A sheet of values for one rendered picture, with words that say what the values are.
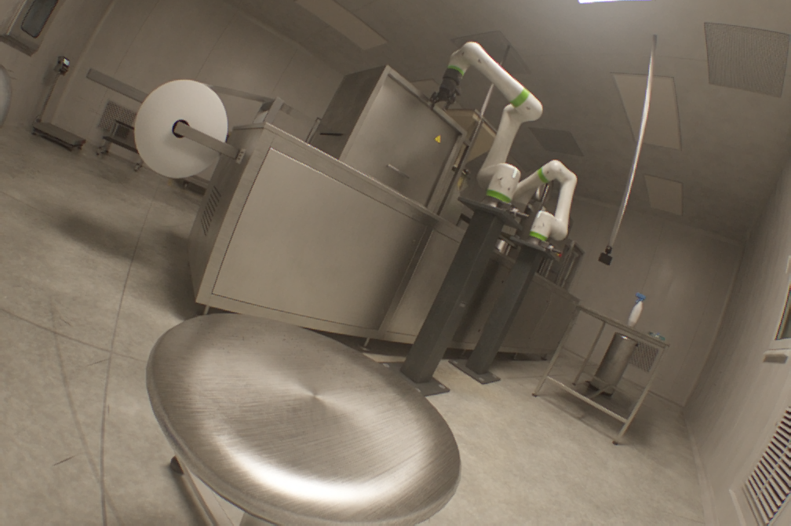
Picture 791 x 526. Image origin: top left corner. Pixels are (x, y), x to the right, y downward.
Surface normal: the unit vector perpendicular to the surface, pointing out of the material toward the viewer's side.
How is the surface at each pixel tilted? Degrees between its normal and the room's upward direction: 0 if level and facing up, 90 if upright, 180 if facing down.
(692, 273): 90
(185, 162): 90
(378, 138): 90
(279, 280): 90
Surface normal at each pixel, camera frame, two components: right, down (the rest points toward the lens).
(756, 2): -0.41, 0.91
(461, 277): -0.63, -0.29
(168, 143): 0.59, 0.26
